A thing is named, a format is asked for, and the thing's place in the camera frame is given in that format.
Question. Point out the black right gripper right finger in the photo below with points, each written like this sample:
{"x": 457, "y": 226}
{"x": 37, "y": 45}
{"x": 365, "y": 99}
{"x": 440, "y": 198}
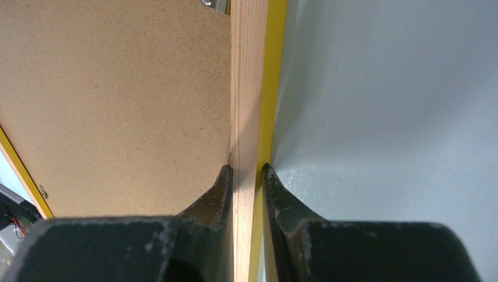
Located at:
{"x": 301, "y": 245}

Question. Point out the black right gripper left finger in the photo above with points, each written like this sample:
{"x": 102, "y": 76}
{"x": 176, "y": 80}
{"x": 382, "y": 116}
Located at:
{"x": 194, "y": 245}

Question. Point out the brown cardboard backing board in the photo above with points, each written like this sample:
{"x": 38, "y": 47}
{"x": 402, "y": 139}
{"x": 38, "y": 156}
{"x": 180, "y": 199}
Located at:
{"x": 116, "y": 107}

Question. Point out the yellow wooden picture frame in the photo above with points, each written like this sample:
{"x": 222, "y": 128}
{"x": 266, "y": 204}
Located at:
{"x": 248, "y": 28}

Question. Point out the silver metal turn clip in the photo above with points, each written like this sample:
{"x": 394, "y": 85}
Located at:
{"x": 220, "y": 6}
{"x": 43, "y": 192}

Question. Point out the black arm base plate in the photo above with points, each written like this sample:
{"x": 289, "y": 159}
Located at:
{"x": 17, "y": 212}

